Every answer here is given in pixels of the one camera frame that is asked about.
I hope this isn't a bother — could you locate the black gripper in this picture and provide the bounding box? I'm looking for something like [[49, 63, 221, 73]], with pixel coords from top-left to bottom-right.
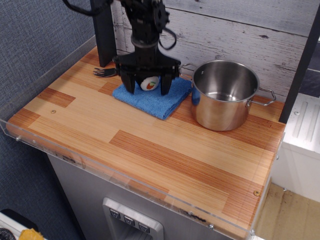
[[112, 46, 181, 96]]

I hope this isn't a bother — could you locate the plush sushi roll toy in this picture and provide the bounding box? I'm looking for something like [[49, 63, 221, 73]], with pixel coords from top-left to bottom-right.
[[140, 76, 160, 91]]

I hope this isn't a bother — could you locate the stainless steel pot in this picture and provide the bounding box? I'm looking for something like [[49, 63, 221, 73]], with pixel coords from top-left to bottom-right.
[[189, 60, 276, 132]]

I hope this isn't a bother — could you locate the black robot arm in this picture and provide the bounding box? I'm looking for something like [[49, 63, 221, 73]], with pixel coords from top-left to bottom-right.
[[113, 0, 181, 95]]

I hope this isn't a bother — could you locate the blue folded towel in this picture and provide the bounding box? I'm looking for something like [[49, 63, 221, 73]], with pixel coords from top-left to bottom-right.
[[112, 77, 192, 120]]

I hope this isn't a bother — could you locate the grey cabinet with dispenser panel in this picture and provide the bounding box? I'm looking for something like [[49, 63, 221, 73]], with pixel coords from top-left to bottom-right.
[[48, 155, 228, 240]]

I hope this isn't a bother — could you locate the clear acrylic table guard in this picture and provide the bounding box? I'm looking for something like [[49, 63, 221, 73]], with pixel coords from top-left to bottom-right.
[[2, 50, 284, 239]]

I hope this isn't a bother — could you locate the white toy sink unit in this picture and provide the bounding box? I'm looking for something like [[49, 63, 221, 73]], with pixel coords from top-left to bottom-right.
[[271, 93, 320, 202]]

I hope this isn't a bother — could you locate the yellow object at corner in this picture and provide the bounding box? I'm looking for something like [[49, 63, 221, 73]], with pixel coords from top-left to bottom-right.
[[18, 228, 45, 240]]

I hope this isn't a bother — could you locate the fork with blue handle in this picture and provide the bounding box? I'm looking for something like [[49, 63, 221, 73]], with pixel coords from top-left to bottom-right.
[[93, 68, 118, 78]]

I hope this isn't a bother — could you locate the black left frame post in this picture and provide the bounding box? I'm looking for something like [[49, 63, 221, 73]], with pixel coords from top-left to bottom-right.
[[92, 5, 117, 67]]

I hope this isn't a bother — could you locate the black frame post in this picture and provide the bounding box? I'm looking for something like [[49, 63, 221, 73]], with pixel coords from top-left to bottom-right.
[[278, 6, 320, 124], [92, 5, 117, 67]]

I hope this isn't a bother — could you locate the black right frame post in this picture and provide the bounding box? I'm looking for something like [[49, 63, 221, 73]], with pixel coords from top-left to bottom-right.
[[278, 6, 320, 124]]

